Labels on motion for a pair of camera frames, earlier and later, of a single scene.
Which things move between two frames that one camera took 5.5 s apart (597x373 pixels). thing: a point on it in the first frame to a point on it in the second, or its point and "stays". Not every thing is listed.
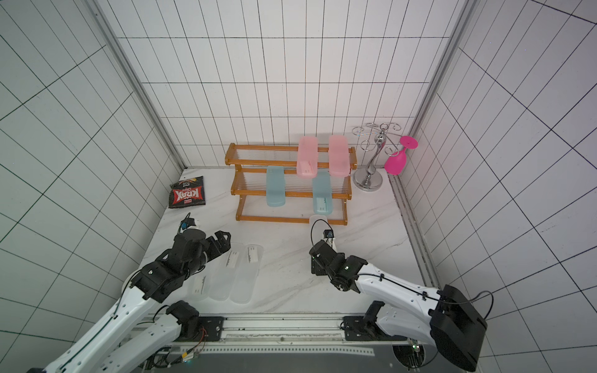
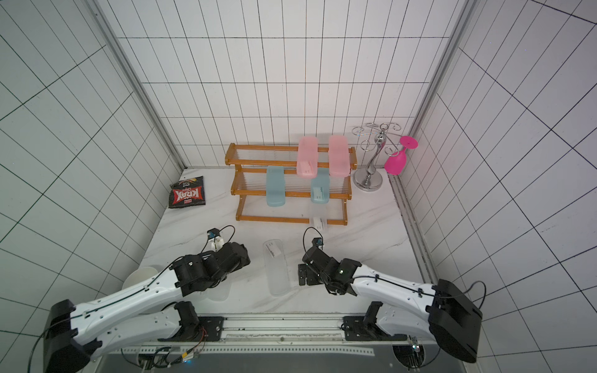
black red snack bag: x=190 y=192 stays
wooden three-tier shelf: x=279 y=183 stays
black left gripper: x=225 y=245 to x=243 y=263
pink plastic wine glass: x=395 y=163 stays
